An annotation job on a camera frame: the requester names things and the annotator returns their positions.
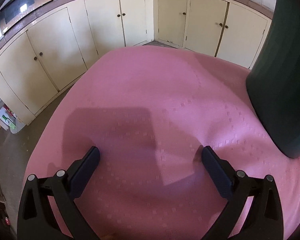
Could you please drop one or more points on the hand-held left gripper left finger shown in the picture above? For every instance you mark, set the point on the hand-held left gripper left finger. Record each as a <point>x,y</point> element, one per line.
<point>86,168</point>

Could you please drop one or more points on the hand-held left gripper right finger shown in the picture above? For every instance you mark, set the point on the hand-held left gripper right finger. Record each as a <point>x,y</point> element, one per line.
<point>216,170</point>

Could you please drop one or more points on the pink tablecloth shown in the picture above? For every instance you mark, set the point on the pink tablecloth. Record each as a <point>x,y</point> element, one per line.
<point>150,135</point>

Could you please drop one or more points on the dark green plastic container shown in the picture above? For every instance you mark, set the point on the dark green plastic container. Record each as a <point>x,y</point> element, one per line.
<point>281,75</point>

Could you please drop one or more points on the cream kitchen cabinets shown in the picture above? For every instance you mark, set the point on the cream kitchen cabinets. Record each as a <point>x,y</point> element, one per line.
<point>130,30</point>

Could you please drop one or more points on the stainless steel oven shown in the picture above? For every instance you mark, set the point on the stainless steel oven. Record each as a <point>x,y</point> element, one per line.
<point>25,3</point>

